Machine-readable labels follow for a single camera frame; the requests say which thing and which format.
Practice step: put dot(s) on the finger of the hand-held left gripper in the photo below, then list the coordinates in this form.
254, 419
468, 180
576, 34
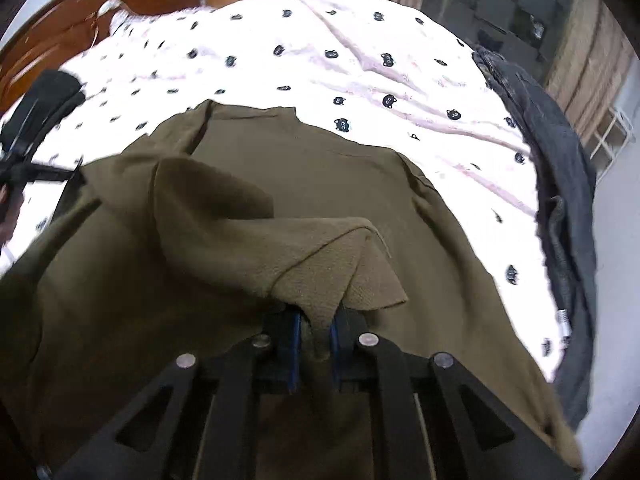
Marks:
50, 95
45, 172

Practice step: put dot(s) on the dark denim jeans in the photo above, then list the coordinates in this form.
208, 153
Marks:
565, 160

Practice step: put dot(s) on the olive green sweater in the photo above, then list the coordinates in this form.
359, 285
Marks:
300, 185

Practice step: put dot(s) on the wooden headboard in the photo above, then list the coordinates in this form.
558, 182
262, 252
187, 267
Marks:
60, 20

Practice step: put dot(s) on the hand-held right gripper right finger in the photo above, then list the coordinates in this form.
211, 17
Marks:
336, 350

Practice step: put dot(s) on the white printed pillow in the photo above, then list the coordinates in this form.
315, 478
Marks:
125, 12

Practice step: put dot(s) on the white shelf rack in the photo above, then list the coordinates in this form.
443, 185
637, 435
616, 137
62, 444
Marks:
612, 135

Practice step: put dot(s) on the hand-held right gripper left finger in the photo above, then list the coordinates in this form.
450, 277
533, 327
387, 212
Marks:
295, 345

